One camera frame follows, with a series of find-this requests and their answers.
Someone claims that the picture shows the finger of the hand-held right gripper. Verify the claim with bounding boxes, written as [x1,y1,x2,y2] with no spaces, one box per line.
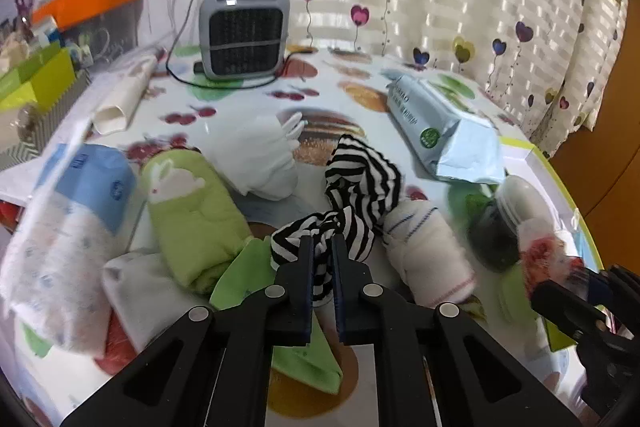
[582,264,640,310]
[531,279,610,344]

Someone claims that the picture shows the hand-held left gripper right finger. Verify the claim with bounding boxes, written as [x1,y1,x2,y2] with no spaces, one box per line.
[330,234,581,427]

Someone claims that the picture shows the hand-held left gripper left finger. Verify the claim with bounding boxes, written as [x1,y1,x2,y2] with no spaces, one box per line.
[60,241,317,427]

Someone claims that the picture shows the red floral cloth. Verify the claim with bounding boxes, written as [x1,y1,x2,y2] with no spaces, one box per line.
[517,217,587,300]

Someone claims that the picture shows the white sock with blue stripes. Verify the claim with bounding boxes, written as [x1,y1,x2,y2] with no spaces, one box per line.
[382,199,477,309]

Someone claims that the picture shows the black white striped cloth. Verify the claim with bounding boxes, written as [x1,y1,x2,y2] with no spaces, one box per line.
[270,134,403,309]

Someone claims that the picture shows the green cloth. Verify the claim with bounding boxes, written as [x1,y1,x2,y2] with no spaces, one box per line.
[209,237,346,396]

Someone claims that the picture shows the dark jar with white lid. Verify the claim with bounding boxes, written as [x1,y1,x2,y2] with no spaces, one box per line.
[467,174,539,274]

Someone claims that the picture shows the white gloves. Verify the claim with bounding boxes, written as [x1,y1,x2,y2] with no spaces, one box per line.
[207,111,309,200]

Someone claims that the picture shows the green rabbit towel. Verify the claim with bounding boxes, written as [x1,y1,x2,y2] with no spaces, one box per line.
[139,150,254,296]

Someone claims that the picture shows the wooden cabinet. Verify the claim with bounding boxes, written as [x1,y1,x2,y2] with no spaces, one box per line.
[549,2,640,270]

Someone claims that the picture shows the light blue wipes pack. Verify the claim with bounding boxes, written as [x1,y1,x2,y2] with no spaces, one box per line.
[382,72,507,186]

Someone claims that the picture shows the fruit printed tablecloth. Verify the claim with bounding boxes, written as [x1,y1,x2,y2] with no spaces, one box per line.
[0,43,608,427]

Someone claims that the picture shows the blue white tissue pack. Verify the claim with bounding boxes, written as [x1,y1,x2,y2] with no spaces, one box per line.
[0,142,139,356]

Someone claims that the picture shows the grey space heater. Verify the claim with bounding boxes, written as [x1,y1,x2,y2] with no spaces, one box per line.
[199,0,292,82]

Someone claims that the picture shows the white rolled tube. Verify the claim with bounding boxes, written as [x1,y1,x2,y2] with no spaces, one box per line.
[92,57,162,136]

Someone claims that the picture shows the grey chevron patterned box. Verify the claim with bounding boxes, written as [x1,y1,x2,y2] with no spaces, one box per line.
[0,72,94,174]

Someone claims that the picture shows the dark box with white script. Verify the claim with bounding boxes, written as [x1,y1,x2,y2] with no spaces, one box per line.
[60,1,142,64]

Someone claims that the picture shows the green cardboard box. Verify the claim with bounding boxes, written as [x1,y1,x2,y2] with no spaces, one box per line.
[0,46,77,114]

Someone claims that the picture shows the small blue white carton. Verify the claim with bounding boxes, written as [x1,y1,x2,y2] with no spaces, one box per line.
[29,16,67,48]

